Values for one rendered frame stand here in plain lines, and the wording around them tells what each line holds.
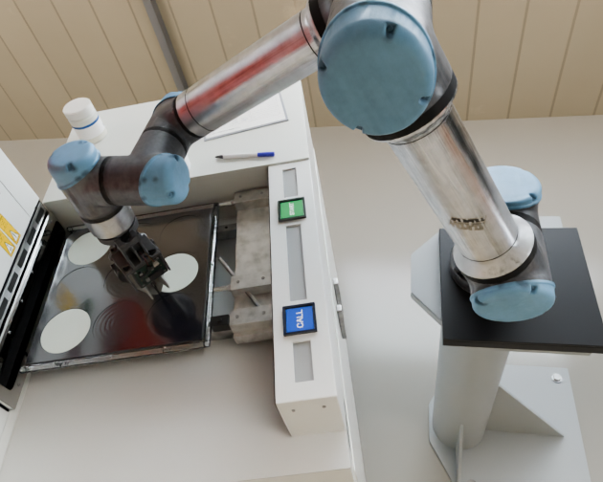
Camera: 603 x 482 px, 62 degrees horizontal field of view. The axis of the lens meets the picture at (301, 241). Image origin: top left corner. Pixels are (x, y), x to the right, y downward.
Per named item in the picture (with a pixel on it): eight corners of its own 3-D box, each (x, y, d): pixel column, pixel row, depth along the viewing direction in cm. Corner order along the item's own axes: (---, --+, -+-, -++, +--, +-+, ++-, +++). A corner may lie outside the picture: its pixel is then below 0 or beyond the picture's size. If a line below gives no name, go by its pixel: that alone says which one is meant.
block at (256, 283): (234, 297, 98) (230, 289, 96) (234, 284, 100) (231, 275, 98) (274, 292, 98) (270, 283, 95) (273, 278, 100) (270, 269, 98)
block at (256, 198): (236, 211, 114) (234, 202, 112) (236, 201, 117) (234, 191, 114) (271, 206, 114) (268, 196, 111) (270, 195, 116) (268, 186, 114)
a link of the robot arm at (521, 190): (525, 208, 93) (539, 152, 83) (536, 266, 84) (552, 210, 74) (458, 209, 95) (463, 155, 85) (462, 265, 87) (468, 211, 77)
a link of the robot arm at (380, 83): (552, 247, 82) (404, -64, 51) (569, 325, 73) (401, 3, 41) (480, 265, 88) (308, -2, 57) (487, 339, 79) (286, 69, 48)
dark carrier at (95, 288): (26, 365, 94) (24, 364, 94) (71, 232, 117) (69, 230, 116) (202, 340, 91) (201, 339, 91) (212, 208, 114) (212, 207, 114)
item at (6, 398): (7, 410, 94) (-26, 389, 87) (65, 237, 123) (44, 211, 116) (15, 409, 94) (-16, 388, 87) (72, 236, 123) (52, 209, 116)
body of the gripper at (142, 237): (137, 295, 88) (106, 253, 79) (117, 270, 93) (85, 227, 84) (173, 271, 90) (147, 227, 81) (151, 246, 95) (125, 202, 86)
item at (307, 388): (291, 438, 84) (275, 405, 74) (279, 209, 121) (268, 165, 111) (346, 431, 84) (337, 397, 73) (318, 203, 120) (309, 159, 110)
